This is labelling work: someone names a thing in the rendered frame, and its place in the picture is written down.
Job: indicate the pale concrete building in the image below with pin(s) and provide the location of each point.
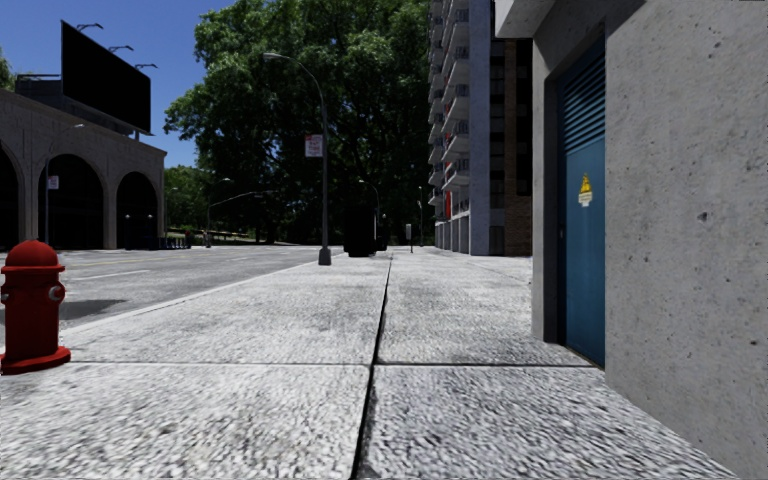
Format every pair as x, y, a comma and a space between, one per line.
684, 210

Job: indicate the dark box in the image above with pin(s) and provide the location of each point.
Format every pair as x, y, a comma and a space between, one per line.
359, 231

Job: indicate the tree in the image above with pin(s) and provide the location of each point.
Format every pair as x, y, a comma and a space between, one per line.
5, 73

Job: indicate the red fire hydrant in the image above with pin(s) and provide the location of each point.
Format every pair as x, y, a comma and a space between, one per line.
31, 306

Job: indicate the short dark post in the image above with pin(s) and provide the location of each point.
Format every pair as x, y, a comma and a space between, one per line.
150, 231
127, 231

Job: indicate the pale balconied apartment building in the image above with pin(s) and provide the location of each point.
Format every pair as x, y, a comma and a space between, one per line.
474, 132

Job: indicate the trees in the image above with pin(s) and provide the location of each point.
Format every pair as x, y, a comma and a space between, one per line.
288, 120

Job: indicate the grey street lamp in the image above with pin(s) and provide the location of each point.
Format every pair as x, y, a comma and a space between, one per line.
420, 216
324, 180
223, 204
373, 198

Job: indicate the pale stone arched building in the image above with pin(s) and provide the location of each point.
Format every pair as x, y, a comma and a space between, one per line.
72, 150

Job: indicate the sign on a post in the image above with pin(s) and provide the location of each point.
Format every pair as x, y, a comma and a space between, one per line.
408, 233

